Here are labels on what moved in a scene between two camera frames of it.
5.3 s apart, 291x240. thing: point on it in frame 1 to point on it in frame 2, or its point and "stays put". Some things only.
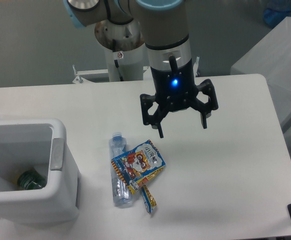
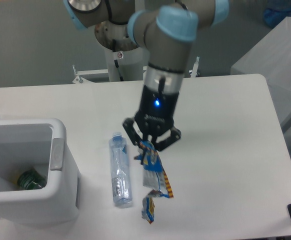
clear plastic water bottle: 122,195 stays put
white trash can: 14,146 stays put
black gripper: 176,89 to 156,112
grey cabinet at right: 280,57 stays put
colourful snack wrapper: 136,167 to 155,178
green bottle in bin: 30,179 stays put
